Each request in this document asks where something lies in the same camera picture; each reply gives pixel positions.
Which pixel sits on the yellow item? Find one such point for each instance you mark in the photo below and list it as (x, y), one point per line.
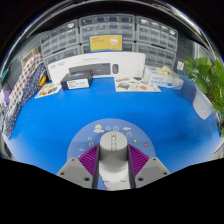
(42, 81)

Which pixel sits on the long white keyboard box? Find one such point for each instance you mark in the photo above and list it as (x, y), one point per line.
(66, 61)

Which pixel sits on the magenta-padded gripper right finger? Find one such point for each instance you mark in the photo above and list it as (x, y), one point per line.
(145, 166)

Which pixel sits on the purple bag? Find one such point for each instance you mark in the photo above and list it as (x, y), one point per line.
(6, 97)

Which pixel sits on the white computer mouse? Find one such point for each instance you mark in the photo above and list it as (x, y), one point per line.
(113, 156)

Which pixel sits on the white woven basket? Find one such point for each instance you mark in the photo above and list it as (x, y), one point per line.
(28, 56)

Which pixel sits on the white plant pot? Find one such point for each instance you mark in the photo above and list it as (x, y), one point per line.
(202, 105)

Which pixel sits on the white blue tissue box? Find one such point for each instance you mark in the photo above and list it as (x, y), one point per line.
(163, 80)

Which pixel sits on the small black box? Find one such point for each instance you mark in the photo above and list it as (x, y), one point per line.
(76, 80)

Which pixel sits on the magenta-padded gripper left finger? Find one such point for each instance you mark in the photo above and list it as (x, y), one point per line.
(81, 166)

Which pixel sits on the green leafy plant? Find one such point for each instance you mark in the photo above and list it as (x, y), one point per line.
(206, 76)

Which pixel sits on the yellow and blue box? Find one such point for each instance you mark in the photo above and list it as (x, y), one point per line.
(103, 43)

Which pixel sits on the round blue cartoon mouse pad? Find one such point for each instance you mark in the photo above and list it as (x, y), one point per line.
(83, 140)

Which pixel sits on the red blue checkered cloth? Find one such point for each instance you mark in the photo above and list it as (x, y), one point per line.
(23, 83)

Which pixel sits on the teal tool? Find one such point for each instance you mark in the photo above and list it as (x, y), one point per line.
(4, 75)

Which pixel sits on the food sticker sheet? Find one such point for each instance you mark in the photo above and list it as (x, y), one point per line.
(48, 90)

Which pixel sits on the cartoon sticker sheet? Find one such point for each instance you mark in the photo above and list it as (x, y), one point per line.
(136, 84)

